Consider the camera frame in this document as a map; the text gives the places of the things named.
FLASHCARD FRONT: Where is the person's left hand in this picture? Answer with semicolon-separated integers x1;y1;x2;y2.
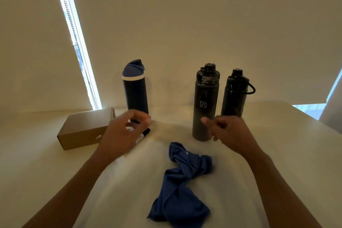
97;109;152;162

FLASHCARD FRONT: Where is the person's right hand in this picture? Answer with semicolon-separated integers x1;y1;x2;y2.
201;115;264;159

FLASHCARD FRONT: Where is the black bottle with loop handle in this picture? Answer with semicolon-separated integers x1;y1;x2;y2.
221;68;256;118

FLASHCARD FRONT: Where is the brown paper box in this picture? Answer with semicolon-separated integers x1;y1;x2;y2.
57;107;116;151

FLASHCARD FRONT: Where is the navy bottle with blue lid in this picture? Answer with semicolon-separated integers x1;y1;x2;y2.
122;59;149;124

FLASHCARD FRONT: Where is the black grey gradient bottle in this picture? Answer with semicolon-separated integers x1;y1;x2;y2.
192;63;221;142

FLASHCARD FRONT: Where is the blue cloth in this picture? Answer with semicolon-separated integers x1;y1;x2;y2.
147;141;213;228

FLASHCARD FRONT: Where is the person's left forearm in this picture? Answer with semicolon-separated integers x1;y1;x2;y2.
22;149;112;228

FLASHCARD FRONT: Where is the person's right forearm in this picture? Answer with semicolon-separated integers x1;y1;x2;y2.
245;150;322;228

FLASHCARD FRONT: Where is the bright side window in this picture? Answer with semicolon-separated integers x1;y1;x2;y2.
292;67;342;121

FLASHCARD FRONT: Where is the beaded blind chain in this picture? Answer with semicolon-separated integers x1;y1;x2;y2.
52;0;100;110

